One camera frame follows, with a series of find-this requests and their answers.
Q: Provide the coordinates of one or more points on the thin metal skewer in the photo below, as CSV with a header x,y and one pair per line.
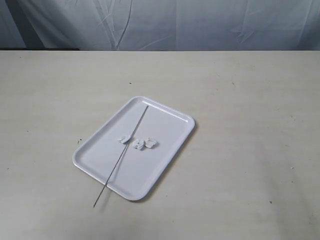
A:
x,y
126,145

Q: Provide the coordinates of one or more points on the white foam piece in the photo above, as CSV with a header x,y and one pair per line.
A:
x,y
124,139
150,143
138,144

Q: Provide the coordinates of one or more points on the white plastic tray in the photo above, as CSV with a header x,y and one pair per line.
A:
x,y
138,170

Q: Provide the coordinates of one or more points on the white backdrop curtain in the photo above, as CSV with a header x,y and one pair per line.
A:
x,y
160,25

